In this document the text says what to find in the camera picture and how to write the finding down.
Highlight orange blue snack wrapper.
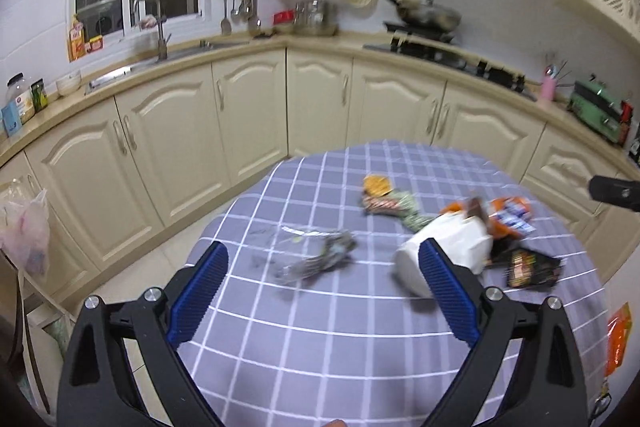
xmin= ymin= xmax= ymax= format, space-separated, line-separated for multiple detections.
xmin=440 ymin=196 xmax=535 ymax=239

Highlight clear plastic wrapper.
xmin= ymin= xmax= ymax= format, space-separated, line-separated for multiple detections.
xmin=252 ymin=225 xmax=358 ymax=286

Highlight cream kitchen cabinets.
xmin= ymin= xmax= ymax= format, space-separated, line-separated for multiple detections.
xmin=1 ymin=38 xmax=639 ymax=303

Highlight steel kitchen faucet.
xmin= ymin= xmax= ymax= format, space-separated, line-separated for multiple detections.
xmin=132 ymin=0 xmax=170 ymax=62

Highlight black snack packet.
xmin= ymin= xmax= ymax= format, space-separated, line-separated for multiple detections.
xmin=489 ymin=239 xmax=563 ymax=289

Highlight green appliance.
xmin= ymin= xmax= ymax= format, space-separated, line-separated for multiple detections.
xmin=567 ymin=79 xmax=622 ymax=144

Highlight green patterned wrapper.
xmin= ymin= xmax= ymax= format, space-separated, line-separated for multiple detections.
xmin=361 ymin=190 xmax=437 ymax=234

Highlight orange snack bag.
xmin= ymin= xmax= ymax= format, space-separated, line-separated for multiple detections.
xmin=605 ymin=303 xmax=632 ymax=377

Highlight pink utensil holder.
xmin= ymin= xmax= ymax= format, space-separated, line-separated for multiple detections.
xmin=537 ymin=64 xmax=558 ymax=102

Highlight grey checked tablecloth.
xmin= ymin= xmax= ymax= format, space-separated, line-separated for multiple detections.
xmin=177 ymin=138 xmax=612 ymax=427

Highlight orange small wrapper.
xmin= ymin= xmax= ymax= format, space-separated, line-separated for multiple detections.
xmin=362 ymin=174 xmax=394 ymax=197

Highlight pink plastic bag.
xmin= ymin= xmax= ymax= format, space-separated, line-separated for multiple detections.
xmin=1 ymin=178 xmax=51 ymax=281

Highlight black gas stove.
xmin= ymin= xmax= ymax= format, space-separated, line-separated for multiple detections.
xmin=363 ymin=22 xmax=537 ymax=102

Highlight white bowl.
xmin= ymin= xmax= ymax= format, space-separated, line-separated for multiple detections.
xmin=55 ymin=70 xmax=81 ymax=96

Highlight black frying pan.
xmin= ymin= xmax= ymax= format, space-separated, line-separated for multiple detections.
xmin=387 ymin=0 xmax=462 ymax=32

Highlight plastic jar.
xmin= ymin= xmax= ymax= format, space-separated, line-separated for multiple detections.
xmin=6 ymin=72 xmax=36 ymax=124

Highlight steel cooking pot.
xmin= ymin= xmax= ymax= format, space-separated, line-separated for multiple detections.
xmin=293 ymin=0 xmax=338 ymax=37

